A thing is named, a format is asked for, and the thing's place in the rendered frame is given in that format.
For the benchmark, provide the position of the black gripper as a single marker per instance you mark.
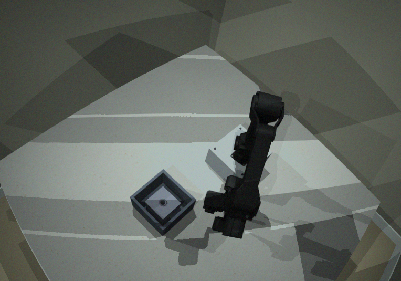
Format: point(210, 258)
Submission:
point(219, 222)

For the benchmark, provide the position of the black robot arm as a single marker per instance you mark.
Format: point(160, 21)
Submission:
point(250, 147)

